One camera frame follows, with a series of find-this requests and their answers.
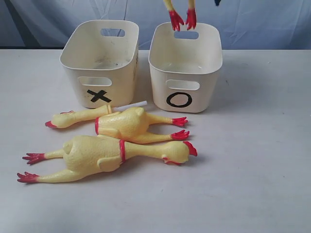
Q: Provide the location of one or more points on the broken chicken head neck piece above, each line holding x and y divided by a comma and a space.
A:
66, 119

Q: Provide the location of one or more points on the white squeaker tube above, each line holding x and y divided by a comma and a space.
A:
125, 107

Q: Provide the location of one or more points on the cream bin marked O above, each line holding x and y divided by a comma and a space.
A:
184, 71

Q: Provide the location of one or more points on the cream bin marked X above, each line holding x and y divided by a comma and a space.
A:
100, 59

